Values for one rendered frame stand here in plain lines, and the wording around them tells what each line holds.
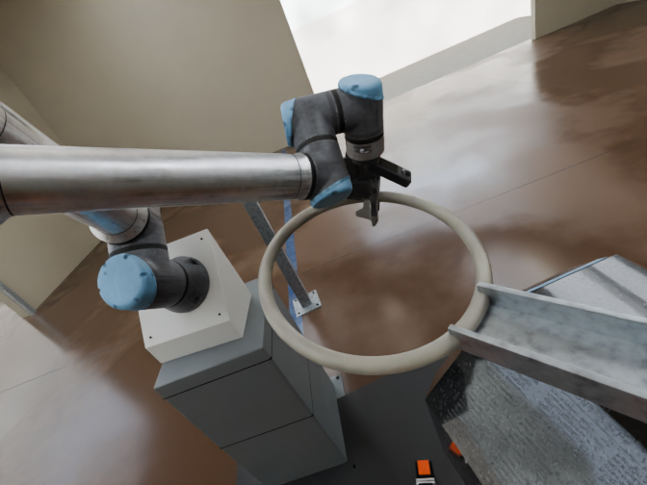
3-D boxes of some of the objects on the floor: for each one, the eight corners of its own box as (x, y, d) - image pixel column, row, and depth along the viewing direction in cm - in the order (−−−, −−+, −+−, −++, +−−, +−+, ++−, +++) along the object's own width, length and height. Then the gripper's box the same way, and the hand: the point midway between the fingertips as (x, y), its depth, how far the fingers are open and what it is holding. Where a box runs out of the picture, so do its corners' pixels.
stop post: (316, 290, 252) (250, 165, 197) (322, 306, 235) (251, 174, 179) (293, 301, 252) (220, 179, 196) (297, 318, 234) (219, 189, 179)
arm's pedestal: (257, 507, 144) (132, 409, 100) (261, 403, 187) (175, 303, 143) (361, 472, 140) (277, 354, 97) (341, 374, 183) (276, 263, 139)
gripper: (348, 140, 82) (355, 205, 97) (340, 166, 74) (349, 233, 89) (382, 140, 80) (384, 206, 95) (377, 166, 72) (380, 234, 87)
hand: (376, 216), depth 90 cm, fingers closed on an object, 5 cm apart
